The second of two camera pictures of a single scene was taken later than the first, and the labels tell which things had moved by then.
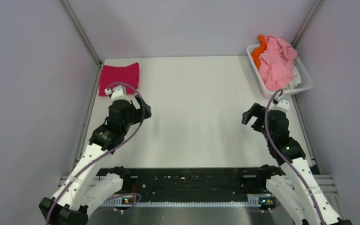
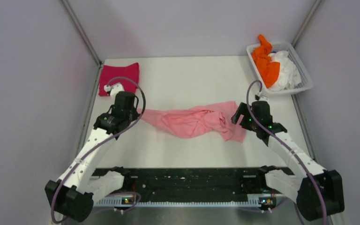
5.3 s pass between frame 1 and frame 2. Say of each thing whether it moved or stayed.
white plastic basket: stayed
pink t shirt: moved
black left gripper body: stayed
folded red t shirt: stayed
